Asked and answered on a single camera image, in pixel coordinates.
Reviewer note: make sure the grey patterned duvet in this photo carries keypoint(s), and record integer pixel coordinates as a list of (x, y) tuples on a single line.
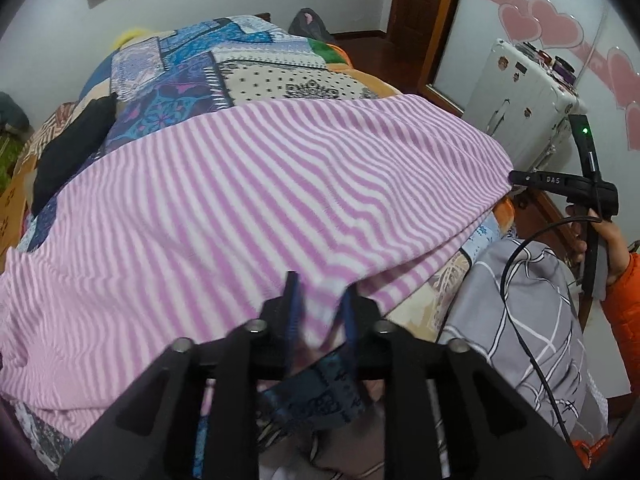
[(480, 310)]

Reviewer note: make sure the pink striped pants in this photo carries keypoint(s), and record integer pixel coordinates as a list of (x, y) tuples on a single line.
[(250, 185)]

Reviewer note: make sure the black cloth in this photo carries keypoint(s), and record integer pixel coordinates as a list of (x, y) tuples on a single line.
[(70, 155)]

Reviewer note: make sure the yellow foam arch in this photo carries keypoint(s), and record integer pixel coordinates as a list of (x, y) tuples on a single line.
[(127, 36)]

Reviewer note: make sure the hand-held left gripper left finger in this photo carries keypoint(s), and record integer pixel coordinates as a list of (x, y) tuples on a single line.
[(295, 310)]

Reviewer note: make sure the grey plush pillow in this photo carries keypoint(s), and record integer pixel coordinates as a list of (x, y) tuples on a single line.
[(12, 112)]

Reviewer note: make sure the white suitcase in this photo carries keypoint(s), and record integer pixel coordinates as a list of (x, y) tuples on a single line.
[(520, 95)]

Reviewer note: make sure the person's right hand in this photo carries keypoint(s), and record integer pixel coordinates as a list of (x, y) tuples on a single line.
[(614, 250)]

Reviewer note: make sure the white wardrobe door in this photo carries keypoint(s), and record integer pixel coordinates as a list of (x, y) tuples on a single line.
[(480, 10)]

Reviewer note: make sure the blue patchwork quilt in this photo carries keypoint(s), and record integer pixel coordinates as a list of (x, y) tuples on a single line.
[(260, 70)]

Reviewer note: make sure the orange striped bedsheet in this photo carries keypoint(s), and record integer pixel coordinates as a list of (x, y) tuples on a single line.
[(50, 125)]

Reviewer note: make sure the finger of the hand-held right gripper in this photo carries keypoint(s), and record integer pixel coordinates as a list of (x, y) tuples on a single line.
[(525, 178)]

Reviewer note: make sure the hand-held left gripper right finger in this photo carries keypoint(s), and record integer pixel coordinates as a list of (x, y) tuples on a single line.
[(350, 322)]

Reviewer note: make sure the grey bag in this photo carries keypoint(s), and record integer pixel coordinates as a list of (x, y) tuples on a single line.
[(307, 25)]

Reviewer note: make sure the wooden bed frame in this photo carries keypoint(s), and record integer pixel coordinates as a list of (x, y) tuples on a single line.
[(262, 16)]

